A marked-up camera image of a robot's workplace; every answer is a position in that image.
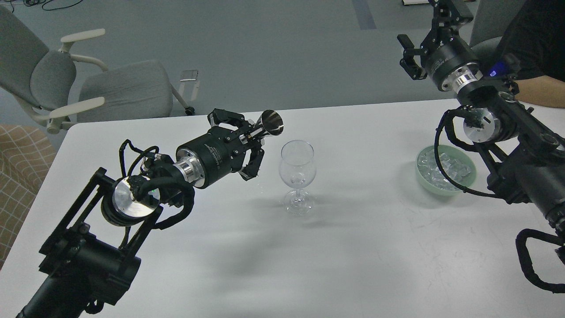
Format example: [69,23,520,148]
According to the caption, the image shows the grey office chair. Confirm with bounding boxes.
[0,7,195,134]

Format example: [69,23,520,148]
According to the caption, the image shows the green bowl of ice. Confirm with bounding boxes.
[415,144,477,197]

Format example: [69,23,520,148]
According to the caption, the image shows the steel cocktail jigger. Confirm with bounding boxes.
[248,110,284,140]

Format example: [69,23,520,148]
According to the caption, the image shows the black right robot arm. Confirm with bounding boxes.
[397,0,565,293]

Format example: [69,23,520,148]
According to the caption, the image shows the person in dark shirt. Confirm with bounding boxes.
[499,0,565,109]

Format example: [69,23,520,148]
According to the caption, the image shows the clear wine glass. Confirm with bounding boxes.
[279,140,316,216]

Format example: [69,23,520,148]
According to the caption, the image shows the brown checkered cushion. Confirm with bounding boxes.
[0,124,57,266]

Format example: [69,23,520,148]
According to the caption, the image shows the grey chair at right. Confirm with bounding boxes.
[469,0,525,63]

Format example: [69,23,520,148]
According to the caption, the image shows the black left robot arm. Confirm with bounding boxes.
[17,109,284,318]

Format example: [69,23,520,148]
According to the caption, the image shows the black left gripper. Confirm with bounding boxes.
[176,109,264,189]

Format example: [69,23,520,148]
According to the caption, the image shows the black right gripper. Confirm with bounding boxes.
[397,0,482,92]

